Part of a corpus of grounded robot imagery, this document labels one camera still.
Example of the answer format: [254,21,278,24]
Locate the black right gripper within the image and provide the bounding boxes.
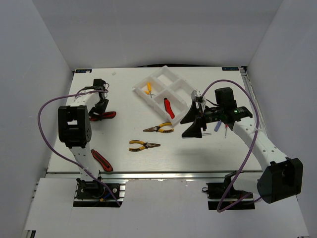
[180,101,223,138]

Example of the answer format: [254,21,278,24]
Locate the yellow screwdriver short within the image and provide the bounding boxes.
[144,91,156,96]

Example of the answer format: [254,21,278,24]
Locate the yellow screwdriver long shaft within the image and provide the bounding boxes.
[147,82,153,98]

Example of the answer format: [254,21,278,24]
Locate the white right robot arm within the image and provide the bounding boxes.
[181,87,303,204]

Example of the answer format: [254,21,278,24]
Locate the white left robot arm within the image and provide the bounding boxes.
[58,79,108,198]

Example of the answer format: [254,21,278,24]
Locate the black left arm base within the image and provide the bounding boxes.
[73,178,127,208]

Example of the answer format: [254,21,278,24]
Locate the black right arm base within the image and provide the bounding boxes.
[202,171,255,211]

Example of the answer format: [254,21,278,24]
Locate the yellow pliers upper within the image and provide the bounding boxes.
[143,122,174,134]

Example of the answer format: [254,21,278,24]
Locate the yellow pliers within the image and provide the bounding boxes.
[143,122,174,134]
[129,140,161,152]

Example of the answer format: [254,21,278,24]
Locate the blue label left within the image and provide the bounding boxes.
[75,69,92,73]

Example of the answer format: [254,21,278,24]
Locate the blue label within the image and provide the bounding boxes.
[221,67,240,71]
[75,69,92,73]

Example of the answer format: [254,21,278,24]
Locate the white compartment organizer tray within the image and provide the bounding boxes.
[132,65,197,125]

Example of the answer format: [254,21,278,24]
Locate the yellow pliers lower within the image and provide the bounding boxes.
[129,140,161,152]

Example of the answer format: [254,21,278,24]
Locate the blue label right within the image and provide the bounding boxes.
[221,67,240,71]

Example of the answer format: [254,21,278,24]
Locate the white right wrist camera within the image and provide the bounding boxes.
[191,90,206,107]

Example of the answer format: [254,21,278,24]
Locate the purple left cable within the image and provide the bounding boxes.
[37,88,122,207]

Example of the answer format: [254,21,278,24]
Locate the purple cable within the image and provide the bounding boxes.
[37,88,122,207]
[202,79,263,213]

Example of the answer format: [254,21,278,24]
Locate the aluminium rail front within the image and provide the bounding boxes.
[45,171,261,180]

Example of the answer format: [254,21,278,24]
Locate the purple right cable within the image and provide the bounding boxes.
[202,79,263,213]

